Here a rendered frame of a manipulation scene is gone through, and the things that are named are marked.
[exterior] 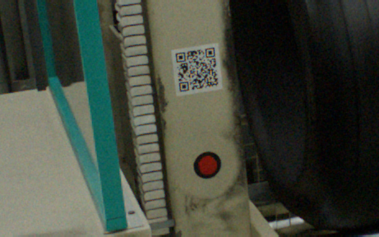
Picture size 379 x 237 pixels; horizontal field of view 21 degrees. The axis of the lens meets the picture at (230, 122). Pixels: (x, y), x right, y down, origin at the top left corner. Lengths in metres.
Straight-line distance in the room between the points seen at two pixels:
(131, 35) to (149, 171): 0.23
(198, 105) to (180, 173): 0.11
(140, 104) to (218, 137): 0.14
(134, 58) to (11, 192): 0.59
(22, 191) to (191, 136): 0.62
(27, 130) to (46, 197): 0.24
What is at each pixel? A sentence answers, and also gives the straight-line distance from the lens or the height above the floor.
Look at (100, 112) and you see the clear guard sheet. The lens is 0.88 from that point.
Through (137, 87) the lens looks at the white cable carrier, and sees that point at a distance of 1.62.
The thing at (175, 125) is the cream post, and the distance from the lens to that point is 1.63.
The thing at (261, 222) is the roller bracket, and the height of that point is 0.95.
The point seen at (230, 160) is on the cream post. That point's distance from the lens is 1.67.
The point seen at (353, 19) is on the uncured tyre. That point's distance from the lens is 1.49.
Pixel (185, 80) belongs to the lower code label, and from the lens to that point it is 1.62.
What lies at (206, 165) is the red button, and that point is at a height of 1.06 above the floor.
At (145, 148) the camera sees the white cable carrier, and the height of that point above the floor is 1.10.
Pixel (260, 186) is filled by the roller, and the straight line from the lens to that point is 1.94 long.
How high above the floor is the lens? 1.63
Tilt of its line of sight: 18 degrees down
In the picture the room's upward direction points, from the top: 6 degrees counter-clockwise
